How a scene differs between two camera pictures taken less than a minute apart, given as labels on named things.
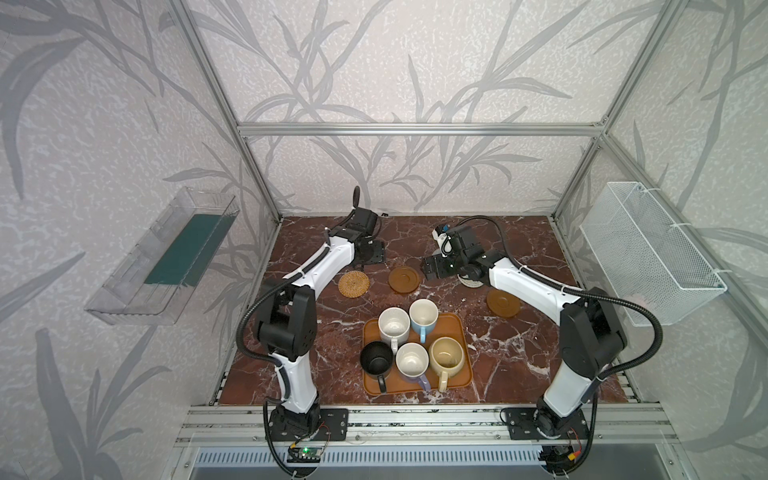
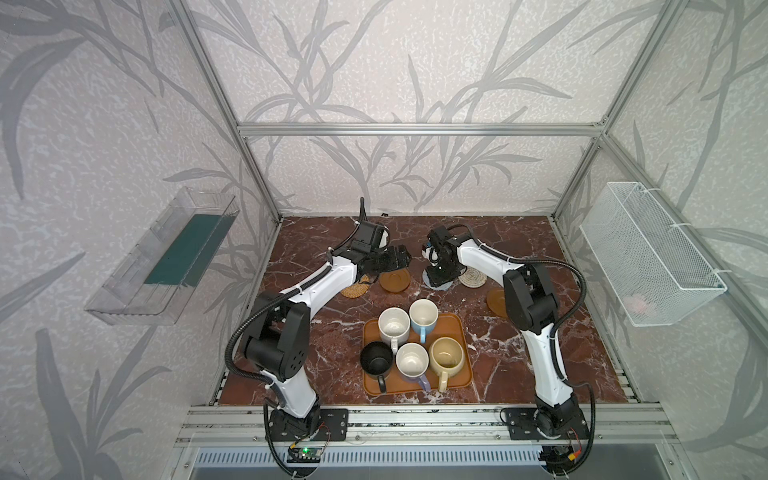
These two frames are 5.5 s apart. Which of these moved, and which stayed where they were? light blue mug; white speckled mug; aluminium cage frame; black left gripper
Moved: black left gripper
Stayed: aluminium cage frame; white speckled mug; light blue mug
